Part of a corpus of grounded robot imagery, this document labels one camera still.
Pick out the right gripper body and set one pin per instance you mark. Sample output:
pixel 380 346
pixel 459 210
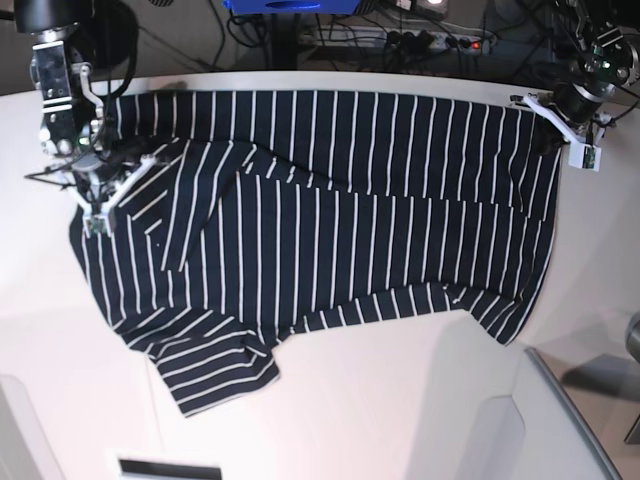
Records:
pixel 100 175

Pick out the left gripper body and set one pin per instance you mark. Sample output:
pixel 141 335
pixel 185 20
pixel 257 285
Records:
pixel 578 105

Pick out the navy white striped t-shirt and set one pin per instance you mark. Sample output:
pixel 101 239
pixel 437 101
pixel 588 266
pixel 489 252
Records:
pixel 279 213

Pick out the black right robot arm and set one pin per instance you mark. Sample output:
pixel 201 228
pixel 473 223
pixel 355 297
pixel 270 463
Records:
pixel 84 56

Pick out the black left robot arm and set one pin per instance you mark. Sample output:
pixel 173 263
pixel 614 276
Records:
pixel 602 62

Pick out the black round stand base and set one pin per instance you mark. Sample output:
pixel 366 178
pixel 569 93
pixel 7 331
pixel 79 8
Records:
pixel 117 33

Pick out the white power strip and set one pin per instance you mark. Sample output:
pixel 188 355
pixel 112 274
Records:
pixel 377 38

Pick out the blue box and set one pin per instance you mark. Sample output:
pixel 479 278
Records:
pixel 246 7

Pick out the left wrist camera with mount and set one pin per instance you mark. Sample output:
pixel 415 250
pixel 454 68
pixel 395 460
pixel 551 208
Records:
pixel 583 145

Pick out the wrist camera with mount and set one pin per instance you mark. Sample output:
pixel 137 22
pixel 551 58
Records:
pixel 583 145
pixel 98 216

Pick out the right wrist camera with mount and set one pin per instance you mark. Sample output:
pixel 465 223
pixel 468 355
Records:
pixel 98 216

